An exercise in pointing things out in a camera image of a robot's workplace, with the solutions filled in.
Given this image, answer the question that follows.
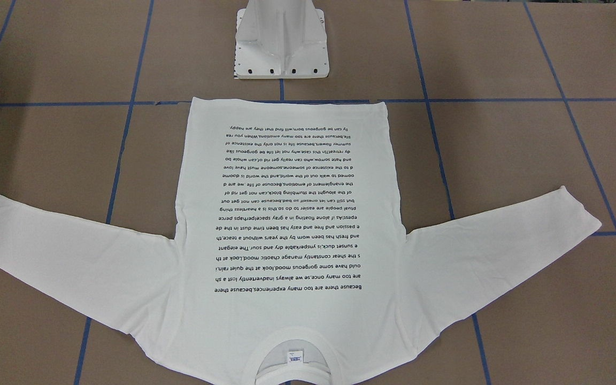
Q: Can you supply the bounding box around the white long-sleeve printed shirt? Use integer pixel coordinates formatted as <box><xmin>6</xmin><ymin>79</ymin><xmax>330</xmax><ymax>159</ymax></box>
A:
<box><xmin>0</xmin><ymin>98</ymin><xmax>600</xmax><ymax>384</ymax></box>

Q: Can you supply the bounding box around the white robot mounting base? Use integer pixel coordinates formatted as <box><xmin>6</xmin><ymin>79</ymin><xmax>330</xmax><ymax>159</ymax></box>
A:
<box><xmin>234</xmin><ymin>1</ymin><xmax>329</xmax><ymax>80</ymax></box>

